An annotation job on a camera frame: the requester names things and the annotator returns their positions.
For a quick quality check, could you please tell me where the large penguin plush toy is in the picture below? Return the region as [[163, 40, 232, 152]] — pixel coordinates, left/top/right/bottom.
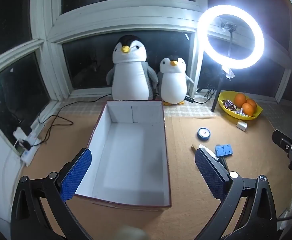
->
[[106, 35, 159, 101]]

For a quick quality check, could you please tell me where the white power strip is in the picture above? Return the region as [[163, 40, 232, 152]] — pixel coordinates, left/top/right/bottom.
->
[[13, 126, 41, 167]]

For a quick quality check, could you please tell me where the white ring light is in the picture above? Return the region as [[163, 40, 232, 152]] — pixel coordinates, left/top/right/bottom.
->
[[197, 4, 265, 70]]

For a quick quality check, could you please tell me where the black plastic bar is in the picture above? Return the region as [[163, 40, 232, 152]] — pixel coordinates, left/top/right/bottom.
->
[[218, 156, 229, 173]]

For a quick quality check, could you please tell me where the pile of brown chocolate candies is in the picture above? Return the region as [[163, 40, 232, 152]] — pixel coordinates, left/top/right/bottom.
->
[[222, 100, 237, 112]]

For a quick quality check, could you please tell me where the black ring light cable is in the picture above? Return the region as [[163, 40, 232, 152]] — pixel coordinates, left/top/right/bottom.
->
[[194, 85, 217, 105]]

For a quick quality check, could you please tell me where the blue plastic phone stand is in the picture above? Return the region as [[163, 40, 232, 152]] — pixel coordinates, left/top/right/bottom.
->
[[215, 144, 234, 158]]

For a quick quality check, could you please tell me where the black stand leg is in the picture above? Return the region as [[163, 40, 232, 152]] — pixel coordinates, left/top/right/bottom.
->
[[211, 65, 234, 113]]

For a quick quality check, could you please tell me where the beige plaid cloth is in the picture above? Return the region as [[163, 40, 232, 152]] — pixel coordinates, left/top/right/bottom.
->
[[57, 97, 292, 130]]

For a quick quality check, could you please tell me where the yellow plastic fruit bowl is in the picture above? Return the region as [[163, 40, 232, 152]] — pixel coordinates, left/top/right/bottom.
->
[[218, 91, 263, 120]]

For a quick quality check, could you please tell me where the round blue tin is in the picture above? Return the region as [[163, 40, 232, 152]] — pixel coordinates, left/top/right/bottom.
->
[[197, 127, 211, 141]]

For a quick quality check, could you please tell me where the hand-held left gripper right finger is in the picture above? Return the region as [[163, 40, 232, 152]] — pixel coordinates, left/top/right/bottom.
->
[[194, 147, 278, 240]]

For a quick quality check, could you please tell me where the brown felt mat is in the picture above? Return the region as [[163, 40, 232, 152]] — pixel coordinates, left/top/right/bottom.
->
[[18, 110, 292, 240]]

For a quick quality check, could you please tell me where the black power plug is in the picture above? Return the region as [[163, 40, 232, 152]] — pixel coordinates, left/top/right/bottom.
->
[[18, 140, 32, 151]]

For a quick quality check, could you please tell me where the small penguin plush toy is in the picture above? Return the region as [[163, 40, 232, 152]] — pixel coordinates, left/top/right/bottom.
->
[[157, 56, 195, 105]]

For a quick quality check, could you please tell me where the white plug adapter block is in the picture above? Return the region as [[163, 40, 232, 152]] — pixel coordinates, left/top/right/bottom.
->
[[13, 127, 26, 140]]

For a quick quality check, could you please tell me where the red cardboard box white inside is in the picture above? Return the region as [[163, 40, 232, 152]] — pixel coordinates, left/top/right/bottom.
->
[[74, 99, 172, 212]]

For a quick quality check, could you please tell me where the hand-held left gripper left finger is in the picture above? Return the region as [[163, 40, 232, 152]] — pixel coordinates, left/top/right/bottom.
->
[[10, 148, 93, 240]]

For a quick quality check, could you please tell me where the white window frame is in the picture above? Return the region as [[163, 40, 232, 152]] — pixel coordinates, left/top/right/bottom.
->
[[0, 0, 292, 110]]

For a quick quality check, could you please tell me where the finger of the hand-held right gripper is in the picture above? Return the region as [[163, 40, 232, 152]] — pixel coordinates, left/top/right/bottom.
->
[[272, 129, 292, 158]]

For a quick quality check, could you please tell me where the ring light phone clamp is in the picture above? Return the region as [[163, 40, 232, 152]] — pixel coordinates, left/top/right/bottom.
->
[[220, 21, 237, 67]]

